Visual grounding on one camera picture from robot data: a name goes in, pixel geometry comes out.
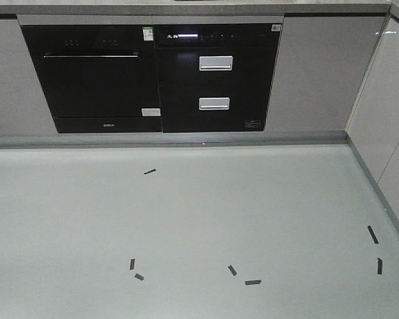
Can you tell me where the upper silver drawer handle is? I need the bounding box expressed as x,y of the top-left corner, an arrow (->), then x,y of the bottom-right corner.
199,56 -> 233,72

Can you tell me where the silver drawer handle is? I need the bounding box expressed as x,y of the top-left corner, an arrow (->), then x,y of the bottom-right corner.
198,97 -> 230,111
199,56 -> 233,72

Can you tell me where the grey cabinet door right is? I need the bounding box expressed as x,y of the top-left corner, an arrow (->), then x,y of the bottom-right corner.
265,16 -> 385,132

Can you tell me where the lower silver drawer handle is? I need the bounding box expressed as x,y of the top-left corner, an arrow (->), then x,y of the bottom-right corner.
198,97 -> 230,111

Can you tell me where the black disinfection cabinet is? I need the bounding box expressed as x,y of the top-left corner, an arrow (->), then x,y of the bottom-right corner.
154,23 -> 282,133

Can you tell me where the grey cabinet door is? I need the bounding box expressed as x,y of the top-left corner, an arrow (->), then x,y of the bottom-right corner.
0,19 -> 57,136
265,16 -> 385,132

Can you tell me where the grey cabinet door left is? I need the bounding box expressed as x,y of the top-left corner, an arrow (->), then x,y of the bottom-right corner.
0,19 -> 57,136

